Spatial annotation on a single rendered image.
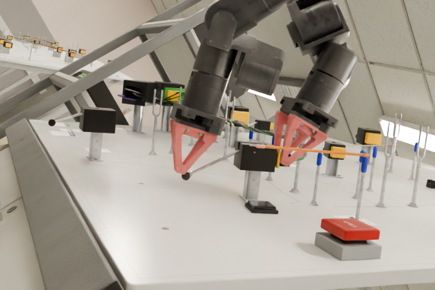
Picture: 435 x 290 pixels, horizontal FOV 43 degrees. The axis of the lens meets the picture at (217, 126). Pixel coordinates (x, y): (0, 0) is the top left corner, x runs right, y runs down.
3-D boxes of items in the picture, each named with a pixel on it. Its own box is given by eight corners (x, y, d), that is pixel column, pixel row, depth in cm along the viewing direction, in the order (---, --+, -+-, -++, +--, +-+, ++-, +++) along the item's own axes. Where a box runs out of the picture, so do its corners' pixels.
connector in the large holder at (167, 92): (181, 103, 157) (183, 89, 157) (184, 104, 155) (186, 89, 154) (162, 101, 155) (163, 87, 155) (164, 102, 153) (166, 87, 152)
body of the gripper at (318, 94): (308, 123, 93) (329, 85, 93) (334, 132, 84) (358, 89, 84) (276, 105, 92) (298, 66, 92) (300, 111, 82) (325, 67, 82)
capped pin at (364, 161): (348, 224, 78) (358, 150, 77) (355, 224, 79) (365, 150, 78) (356, 228, 77) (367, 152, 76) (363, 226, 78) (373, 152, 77)
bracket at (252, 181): (239, 195, 89) (242, 165, 89) (253, 196, 90) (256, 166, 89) (246, 202, 85) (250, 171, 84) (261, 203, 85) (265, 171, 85)
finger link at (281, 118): (287, 167, 92) (314, 118, 92) (304, 177, 85) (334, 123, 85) (254, 148, 90) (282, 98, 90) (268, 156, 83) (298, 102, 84)
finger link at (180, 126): (195, 173, 89) (212, 117, 89) (203, 182, 82) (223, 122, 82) (155, 161, 87) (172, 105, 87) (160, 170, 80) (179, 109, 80)
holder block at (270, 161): (233, 164, 88) (235, 140, 88) (266, 167, 89) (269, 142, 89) (239, 169, 84) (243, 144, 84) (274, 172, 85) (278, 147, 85)
